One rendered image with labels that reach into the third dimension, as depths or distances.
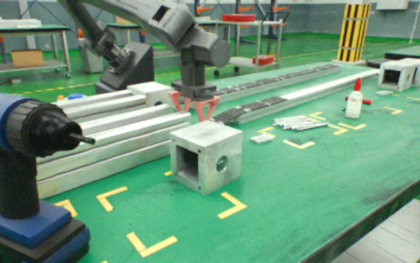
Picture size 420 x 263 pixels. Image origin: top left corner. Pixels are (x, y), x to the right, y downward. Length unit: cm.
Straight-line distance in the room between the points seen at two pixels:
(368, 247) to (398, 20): 1115
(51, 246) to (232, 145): 32
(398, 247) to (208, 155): 110
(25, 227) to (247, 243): 28
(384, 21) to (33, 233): 1232
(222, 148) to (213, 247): 17
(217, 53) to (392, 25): 1180
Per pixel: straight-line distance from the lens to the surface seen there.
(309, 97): 118
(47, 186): 61
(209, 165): 54
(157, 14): 72
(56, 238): 44
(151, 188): 59
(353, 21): 707
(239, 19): 498
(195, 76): 73
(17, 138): 35
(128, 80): 129
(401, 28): 1228
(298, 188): 61
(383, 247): 149
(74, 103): 86
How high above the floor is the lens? 109
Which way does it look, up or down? 22 degrees down
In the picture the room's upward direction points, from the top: straight up
